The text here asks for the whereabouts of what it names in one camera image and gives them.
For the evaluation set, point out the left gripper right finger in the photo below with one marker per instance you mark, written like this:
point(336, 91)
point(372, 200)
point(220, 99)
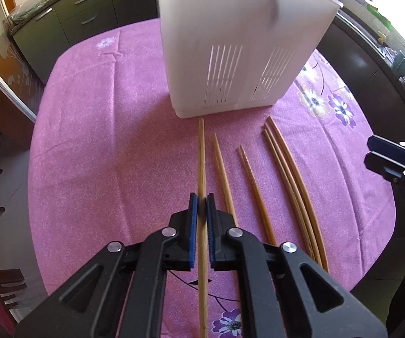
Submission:
point(283, 292)

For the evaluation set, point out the white plastic utensil holder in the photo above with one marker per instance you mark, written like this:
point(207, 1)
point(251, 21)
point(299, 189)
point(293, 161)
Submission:
point(226, 55)

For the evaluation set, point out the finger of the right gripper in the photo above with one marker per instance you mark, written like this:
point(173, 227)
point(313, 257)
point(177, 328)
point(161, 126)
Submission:
point(386, 148)
point(389, 169)

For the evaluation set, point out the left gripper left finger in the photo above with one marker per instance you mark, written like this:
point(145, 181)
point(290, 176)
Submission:
point(120, 291)

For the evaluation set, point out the pink floral tablecloth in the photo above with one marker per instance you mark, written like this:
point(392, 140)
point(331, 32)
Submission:
point(111, 160)

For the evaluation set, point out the plastic bag on counter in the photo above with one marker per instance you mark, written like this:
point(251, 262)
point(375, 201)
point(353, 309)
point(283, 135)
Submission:
point(25, 10)

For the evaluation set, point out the ridged wooden chopstick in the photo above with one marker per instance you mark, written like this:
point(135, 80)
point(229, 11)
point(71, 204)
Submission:
point(264, 216)

